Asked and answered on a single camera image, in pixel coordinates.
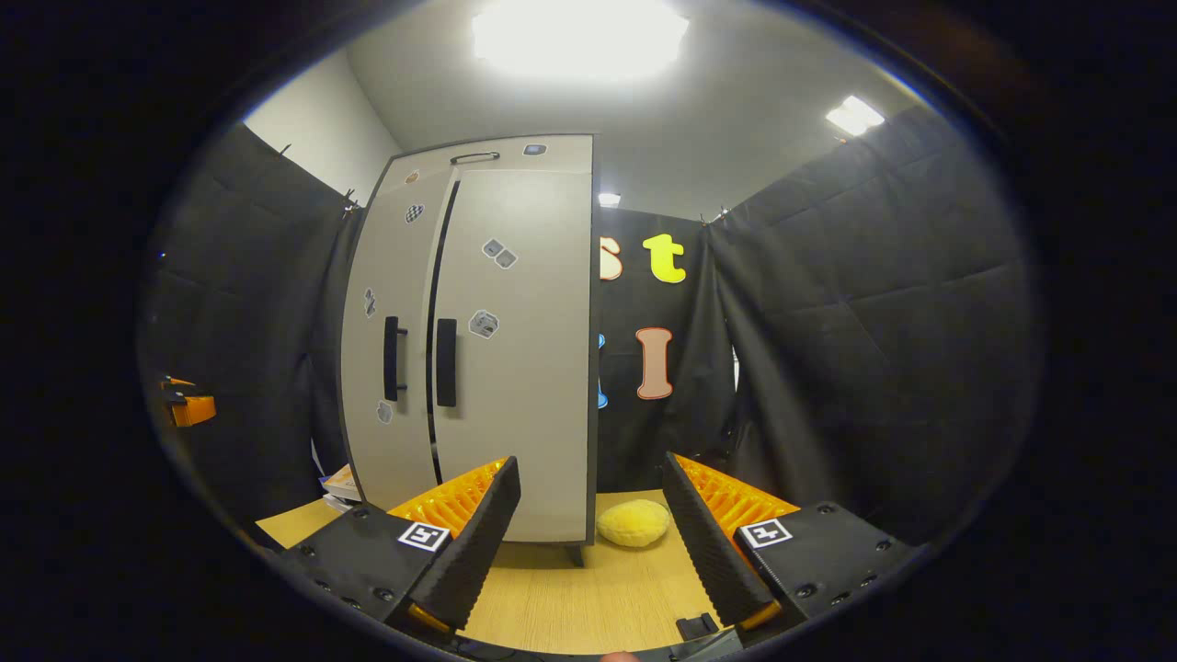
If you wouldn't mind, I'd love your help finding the yellow plush toy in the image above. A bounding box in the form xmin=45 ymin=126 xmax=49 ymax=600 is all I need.
xmin=596 ymin=499 xmax=672 ymax=550

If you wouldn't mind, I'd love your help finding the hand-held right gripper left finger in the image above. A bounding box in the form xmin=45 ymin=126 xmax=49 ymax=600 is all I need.
xmin=280 ymin=455 xmax=522 ymax=635

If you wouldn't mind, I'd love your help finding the grey shoe cabinet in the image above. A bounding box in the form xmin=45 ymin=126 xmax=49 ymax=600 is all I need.
xmin=338 ymin=135 xmax=605 ymax=568

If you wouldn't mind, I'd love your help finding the large ceiling light panel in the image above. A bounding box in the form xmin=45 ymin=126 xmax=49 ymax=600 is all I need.
xmin=474 ymin=0 xmax=691 ymax=79

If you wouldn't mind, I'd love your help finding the grey shoe cabinet door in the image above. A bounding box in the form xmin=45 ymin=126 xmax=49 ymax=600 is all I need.
xmin=340 ymin=165 xmax=453 ymax=513
xmin=429 ymin=168 xmax=594 ymax=545

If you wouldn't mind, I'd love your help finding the black door handle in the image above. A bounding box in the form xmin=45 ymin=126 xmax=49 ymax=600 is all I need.
xmin=435 ymin=318 xmax=459 ymax=408
xmin=383 ymin=316 xmax=409 ymax=403

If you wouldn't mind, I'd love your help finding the black backdrop cloth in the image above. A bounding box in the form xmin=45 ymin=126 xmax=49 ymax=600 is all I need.
xmin=138 ymin=106 xmax=1045 ymax=548

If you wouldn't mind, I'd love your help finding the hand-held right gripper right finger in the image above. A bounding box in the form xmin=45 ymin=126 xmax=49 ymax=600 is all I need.
xmin=662 ymin=451 xmax=919 ymax=631

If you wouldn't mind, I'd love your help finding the orange white book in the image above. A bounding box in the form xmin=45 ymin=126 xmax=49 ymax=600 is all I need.
xmin=324 ymin=464 xmax=364 ymax=505

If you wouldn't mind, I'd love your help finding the grey cabinet drawer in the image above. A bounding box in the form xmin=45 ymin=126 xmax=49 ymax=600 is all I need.
xmin=372 ymin=135 xmax=596 ymax=187

